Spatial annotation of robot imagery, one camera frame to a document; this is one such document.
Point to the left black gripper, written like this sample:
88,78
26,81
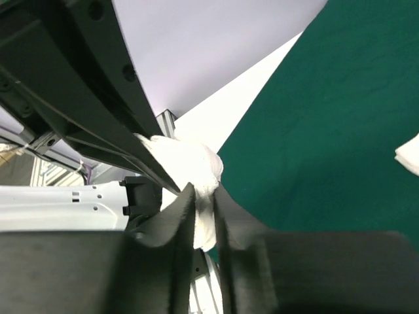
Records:
98,106

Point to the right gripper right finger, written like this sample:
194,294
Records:
263,270

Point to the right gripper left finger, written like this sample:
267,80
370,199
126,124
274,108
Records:
67,250

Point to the white gauze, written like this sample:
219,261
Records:
186,160
407,155

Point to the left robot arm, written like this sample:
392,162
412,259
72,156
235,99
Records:
66,75

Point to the green surgical cloth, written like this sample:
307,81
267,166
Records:
315,150

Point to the left aluminium frame post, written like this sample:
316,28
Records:
166,121

